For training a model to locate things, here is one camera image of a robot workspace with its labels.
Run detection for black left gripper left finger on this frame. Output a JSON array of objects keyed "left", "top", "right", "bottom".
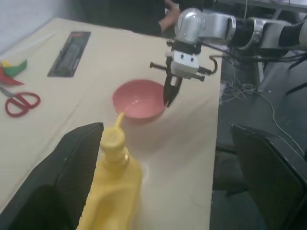
[{"left": 0, "top": 122, "right": 105, "bottom": 230}]

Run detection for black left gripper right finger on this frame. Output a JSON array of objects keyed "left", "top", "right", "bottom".
[{"left": 230, "top": 124, "right": 307, "bottom": 230}]

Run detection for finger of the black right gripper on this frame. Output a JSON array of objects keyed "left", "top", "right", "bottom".
[
  {"left": 171, "top": 76, "right": 183, "bottom": 102},
  {"left": 163, "top": 74, "right": 175, "bottom": 108}
]

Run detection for yellow squeeze bottle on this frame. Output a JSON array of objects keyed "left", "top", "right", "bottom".
[{"left": 78, "top": 112, "right": 145, "bottom": 230}]

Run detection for pink plastic bowl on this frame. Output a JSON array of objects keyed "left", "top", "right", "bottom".
[{"left": 112, "top": 79, "right": 167, "bottom": 120}]

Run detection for person's bare hand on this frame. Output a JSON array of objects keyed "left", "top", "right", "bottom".
[{"left": 158, "top": 0, "right": 181, "bottom": 31}]

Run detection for beige table cloth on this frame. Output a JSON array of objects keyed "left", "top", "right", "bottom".
[{"left": 0, "top": 17, "right": 223, "bottom": 230}]

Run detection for person in black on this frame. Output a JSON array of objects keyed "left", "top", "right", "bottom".
[{"left": 83, "top": 0, "right": 169, "bottom": 37}]

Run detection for black blister pack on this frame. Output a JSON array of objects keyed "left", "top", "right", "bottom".
[{"left": 47, "top": 31, "right": 92, "bottom": 78}]

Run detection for red green yellow paper pinwheel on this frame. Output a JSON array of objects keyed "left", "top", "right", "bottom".
[{"left": 0, "top": 59, "right": 28, "bottom": 86}]

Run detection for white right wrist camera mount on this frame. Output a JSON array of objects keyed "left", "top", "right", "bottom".
[{"left": 170, "top": 49, "right": 201, "bottom": 80}]

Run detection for thin white cable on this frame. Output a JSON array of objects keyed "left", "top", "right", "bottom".
[{"left": 220, "top": 80, "right": 307, "bottom": 155}]

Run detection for red handled scissors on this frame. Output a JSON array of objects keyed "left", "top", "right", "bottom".
[{"left": 0, "top": 86, "right": 41, "bottom": 118}]

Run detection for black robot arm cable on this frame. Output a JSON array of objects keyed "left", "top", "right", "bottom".
[{"left": 200, "top": 42, "right": 307, "bottom": 70}]

